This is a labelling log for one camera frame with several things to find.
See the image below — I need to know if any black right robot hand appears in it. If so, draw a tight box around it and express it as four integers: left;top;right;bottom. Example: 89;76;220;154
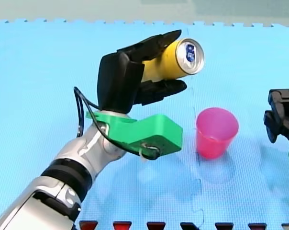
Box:
263;89;289;144

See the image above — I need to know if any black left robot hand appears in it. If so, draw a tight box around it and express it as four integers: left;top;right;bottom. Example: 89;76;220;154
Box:
97;30;188;114

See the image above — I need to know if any yellow drink can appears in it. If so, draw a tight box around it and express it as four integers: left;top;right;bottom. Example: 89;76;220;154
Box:
141;38;205;83

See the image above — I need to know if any pink plastic cup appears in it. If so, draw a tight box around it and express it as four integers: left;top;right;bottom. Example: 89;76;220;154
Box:
196;107;240;160

